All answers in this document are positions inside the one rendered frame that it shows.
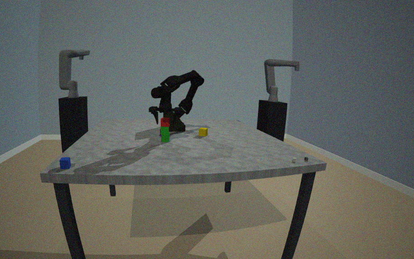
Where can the blue cube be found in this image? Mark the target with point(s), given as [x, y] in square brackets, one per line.
[65, 163]

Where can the green block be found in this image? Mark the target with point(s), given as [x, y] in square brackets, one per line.
[164, 130]
[165, 138]

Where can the red block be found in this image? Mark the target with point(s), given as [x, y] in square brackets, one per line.
[165, 122]

